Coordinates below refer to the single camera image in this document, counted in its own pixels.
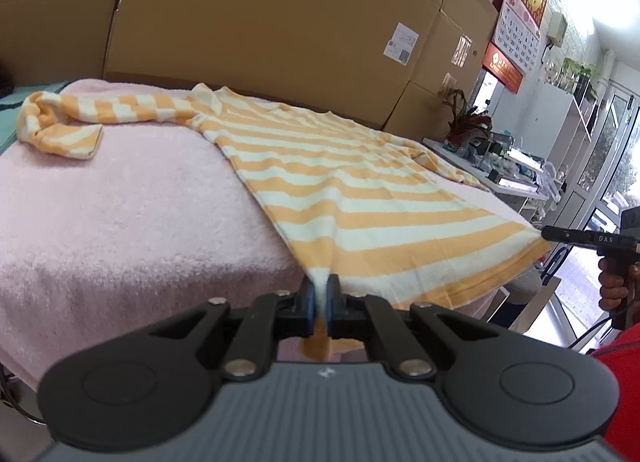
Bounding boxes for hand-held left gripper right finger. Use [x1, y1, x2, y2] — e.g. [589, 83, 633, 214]
[325, 274, 493, 379]

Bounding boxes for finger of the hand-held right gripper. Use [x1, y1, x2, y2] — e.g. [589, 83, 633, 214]
[542, 225, 587, 249]

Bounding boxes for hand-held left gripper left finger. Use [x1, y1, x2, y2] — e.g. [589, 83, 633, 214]
[150, 276, 318, 379]

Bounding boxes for orange white striped shirt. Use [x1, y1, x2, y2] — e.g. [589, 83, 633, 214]
[15, 83, 553, 362]

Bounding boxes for person's right hand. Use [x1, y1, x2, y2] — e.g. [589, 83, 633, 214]
[598, 257, 626, 312]

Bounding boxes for grey padded stool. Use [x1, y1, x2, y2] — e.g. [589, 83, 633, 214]
[480, 269, 546, 330]

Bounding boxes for glass door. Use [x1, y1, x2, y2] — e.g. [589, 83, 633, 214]
[560, 87, 640, 348]

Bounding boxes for assorted small desk items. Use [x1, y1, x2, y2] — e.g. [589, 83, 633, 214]
[445, 129, 568, 193]

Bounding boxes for white cabinet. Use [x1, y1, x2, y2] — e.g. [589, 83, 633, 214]
[520, 77, 613, 263]

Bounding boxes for person's red shirt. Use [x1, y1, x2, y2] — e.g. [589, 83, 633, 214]
[590, 327, 640, 462]

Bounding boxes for white desk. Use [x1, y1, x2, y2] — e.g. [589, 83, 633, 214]
[422, 136, 551, 203]

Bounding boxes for dark red leafed potted plant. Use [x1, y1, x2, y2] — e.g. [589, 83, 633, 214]
[440, 89, 493, 148]

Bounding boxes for green plants on cabinet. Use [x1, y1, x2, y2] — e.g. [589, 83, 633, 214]
[545, 57, 608, 103]

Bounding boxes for low plain cardboard box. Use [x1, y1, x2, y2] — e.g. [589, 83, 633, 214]
[382, 79, 483, 143]

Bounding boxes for pink terry blanket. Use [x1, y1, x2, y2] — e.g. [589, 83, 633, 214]
[0, 78, 543, 393]

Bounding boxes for cardboard box with printed marks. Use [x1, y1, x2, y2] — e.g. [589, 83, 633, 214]
[407, 0, 501, 93]

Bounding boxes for large wide cardboard box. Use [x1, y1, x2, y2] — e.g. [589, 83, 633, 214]
[102, 0, 468, 135]

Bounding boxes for teal bed sheet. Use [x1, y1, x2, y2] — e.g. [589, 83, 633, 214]
[0, 84, 68, 153]

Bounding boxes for cardboard box with small label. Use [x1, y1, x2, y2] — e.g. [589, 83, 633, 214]
[0, 0, 143, 88]

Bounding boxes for white wall electrical box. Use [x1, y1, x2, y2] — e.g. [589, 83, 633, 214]
[545, 12, 569, 48]

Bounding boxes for red wall calendar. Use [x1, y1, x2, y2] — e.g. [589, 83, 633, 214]
[482, 0, 553, 93]

